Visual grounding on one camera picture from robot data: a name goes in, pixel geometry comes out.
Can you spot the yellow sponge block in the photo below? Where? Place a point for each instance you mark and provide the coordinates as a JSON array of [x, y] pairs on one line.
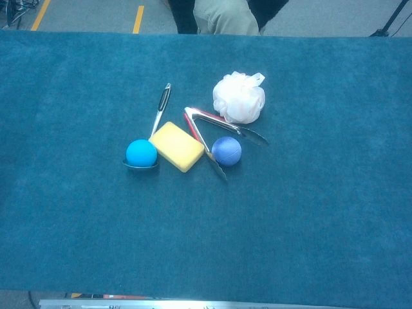
[[177, 146]]

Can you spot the white mesh bath pouf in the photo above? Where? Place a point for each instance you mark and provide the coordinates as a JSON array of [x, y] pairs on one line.
[[238, 99]]

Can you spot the light blue ball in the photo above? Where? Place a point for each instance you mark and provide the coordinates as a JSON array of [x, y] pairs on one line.
[[141, 153]]

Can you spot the steel tongs red grips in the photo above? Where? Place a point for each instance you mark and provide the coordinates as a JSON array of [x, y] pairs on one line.
[[254, 135]]

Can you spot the dark blue ball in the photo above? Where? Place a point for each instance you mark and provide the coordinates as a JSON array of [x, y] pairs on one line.
[[226, 151]]

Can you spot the teal carpet table mat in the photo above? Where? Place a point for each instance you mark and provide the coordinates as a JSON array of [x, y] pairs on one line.
[[206, 225]]

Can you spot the seated person khaki trousers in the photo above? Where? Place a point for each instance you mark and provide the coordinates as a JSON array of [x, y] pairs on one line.
[[225, 16]]

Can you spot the yellow box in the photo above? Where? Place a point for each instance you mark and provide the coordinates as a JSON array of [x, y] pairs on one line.
[[76, 295]]

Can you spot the aluminium rail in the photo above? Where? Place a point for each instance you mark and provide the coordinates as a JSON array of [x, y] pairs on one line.
[[161, 304]]

